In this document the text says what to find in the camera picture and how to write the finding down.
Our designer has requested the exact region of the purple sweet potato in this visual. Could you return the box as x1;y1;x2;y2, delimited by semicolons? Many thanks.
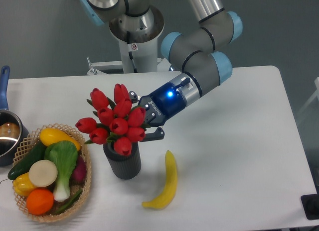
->
71;156;87;182

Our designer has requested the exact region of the yellow squash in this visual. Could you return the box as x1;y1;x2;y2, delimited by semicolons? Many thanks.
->
39;128;81;151

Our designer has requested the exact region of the woven wicker basket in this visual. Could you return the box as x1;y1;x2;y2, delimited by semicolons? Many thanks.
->
13;123;92;223

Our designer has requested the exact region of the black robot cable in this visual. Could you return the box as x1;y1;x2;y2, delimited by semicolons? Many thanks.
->
126;30;138;74

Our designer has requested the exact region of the dark grey ribbed vase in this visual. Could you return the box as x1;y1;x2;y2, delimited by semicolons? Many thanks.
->
103;143;142;180

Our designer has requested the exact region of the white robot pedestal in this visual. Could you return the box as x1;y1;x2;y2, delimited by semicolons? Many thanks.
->
87;38;173;75

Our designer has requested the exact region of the yellow bell pepper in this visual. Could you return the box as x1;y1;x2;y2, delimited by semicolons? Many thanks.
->
12;172;37;197

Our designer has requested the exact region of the green cucumber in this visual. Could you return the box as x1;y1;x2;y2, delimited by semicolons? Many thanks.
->
7;141;46;180

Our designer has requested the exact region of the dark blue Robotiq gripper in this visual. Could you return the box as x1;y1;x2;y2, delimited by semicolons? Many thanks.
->
128;72;202;143

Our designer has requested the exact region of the green bok choy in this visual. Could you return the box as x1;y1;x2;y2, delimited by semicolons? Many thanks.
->
44;140;78;202

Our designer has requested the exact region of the orange fruit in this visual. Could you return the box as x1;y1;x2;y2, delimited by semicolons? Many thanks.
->
26;188;54;215

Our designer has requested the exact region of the black device at table edge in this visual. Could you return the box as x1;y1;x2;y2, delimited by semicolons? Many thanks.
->
301;194;319;220

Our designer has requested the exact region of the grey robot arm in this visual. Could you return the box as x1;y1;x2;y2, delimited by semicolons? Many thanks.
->
80;0;243;141

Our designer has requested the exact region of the blue handled saucepan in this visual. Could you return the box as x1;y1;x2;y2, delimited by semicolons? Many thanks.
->
0;65;28;167

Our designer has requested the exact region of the red tulip bouquet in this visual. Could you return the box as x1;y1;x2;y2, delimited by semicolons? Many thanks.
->
75;84;149;156

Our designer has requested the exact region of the green bean pod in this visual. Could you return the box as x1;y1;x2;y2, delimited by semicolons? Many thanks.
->
53;190;83;215

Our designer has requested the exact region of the yellow banana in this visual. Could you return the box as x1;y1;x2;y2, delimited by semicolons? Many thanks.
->
142;150;178;210

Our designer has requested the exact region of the white frame at right edge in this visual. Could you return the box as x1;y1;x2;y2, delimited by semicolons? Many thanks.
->
296;77;319;125

